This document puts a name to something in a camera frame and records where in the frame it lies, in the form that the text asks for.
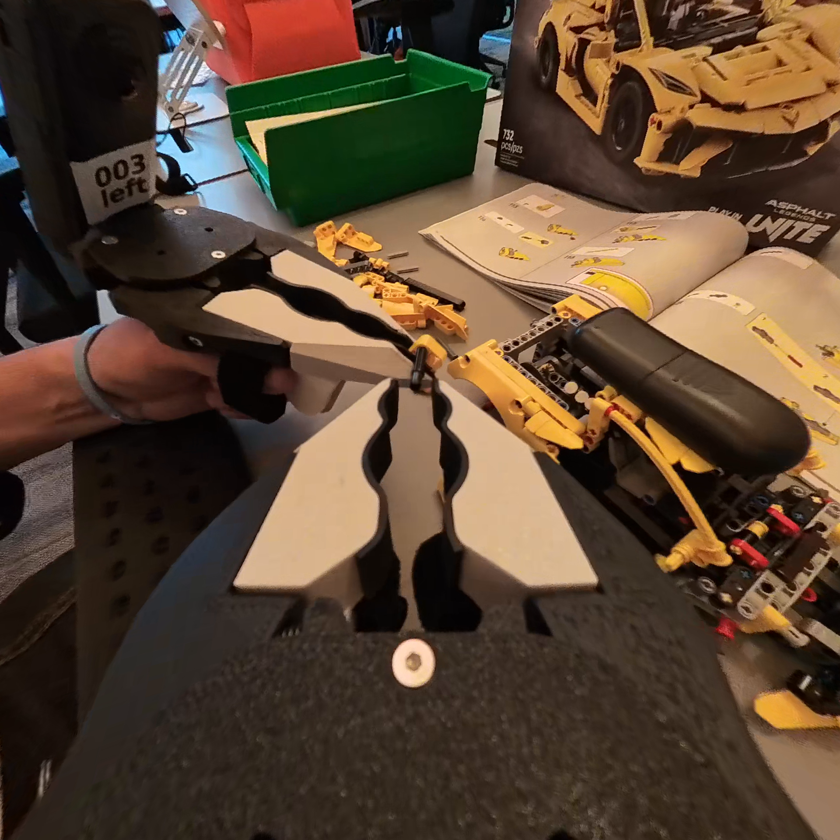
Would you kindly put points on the long black beam brick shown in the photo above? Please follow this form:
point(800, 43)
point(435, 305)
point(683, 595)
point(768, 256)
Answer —
point(426, 292)

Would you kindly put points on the grey desk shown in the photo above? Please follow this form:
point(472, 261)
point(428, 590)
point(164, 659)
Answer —
point(394, 223)

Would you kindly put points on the person's left hand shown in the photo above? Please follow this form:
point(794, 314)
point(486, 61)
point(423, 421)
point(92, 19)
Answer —
point(157, 380)

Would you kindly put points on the person's dark trousers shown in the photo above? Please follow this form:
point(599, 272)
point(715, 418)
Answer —
point(33, 689)

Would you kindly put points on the black toy car box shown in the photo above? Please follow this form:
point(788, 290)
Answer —
point(590, 164)

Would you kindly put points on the small yellow curved panel brick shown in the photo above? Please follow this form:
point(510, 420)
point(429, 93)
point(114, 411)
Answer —
point(433, 348)

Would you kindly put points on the yellow brick toy car model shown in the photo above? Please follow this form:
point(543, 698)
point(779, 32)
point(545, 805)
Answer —
point(499, 380)

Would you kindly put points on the building instruction booklet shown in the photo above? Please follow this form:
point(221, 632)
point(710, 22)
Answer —
point(722, 289)

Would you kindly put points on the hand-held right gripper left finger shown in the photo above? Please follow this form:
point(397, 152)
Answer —
point(308, 518)

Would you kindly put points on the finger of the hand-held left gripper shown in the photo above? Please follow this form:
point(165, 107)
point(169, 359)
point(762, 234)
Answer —
point(328, 282)
point(315, 348)

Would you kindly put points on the orange plastic bin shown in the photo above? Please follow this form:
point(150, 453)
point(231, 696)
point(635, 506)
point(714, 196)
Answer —
point(282, 39)

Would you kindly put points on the pile of yellow bricks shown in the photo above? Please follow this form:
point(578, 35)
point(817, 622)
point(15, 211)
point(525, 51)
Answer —
point(420, 315)

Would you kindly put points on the pale blue wristband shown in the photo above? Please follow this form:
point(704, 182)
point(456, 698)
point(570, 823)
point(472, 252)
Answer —
point(88, 380)

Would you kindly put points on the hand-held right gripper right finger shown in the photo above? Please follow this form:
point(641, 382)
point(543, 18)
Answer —
point(525, 518)

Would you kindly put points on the black long pin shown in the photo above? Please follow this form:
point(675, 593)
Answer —
point(418, 367)

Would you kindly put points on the green plastic bin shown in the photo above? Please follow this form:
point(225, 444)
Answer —
point(367, 157)

